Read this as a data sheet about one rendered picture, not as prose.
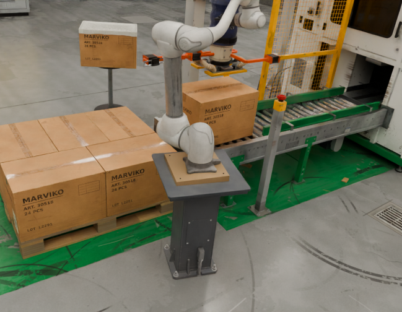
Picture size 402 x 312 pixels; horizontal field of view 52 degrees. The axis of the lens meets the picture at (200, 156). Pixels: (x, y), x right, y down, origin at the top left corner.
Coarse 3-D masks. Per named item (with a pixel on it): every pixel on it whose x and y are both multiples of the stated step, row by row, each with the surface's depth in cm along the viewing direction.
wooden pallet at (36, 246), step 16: (0, 192) 318; (144, 208) 317; (160, 208) 328; (96, 224) 302; (112, 224) 306; (128, 224) 315; (32, 240) 274; (48, 240) 292; (64, 240) 293; (80, 240) 296
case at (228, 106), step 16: (208, 80) 342; (224, 80) 346; (192, 96) 308; (208, 96) 311; (224, 96) 314; (240, 96) 320; (256, 96) 332; (192, 112) 309; (208, 112) 307; (224, 112) 317; (240, 112) 329; (224, 128) 326; (240, 128) 337
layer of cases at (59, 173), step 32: (0, 128) 322; (32, 128) 326; (64, 128) 331; (96, 128) 336; (128, 128) 342; (0, 160) 281; (32, 160) 285; (64, 160) 289; (96, 160) 293; (128, 160) 296; (32, 192) 258; (64, 192) 271; (96, 192) 285; (128, 192) 301; (160, 192) 319; (32, 224) 268; (64, 224) 283
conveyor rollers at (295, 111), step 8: (336, 96) 457; (296, 104) 424; (304, 104) 427; (312, 104) 429; (320, 104) 431; (328, 104) 434; (336, 104) 436; (344, 104) 438; (352, 104) 440; (256, 112) 396; (264, 112) 399; (272, 112) 403; (288, 112) 409; (296, 112) 412; (304, 112) 407; (312, 112) 409; (320, 112) 411; (256, 120) 383; (264, 120) 387; (288, 120) 387; (256, 128) 371; (248, 136) 354; (256, 136) 349
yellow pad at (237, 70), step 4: (220, 68) 307; (236, 68) 317; (204, 72) 308; (208, 72) 304; (212, 72) 303; (216, 72) 304; (220, 72) 306; (224, 72) 307; (228, 72) 309; (232, 72) 311; (236, 72) 313; (240, 72) 316; (212, 76) 302
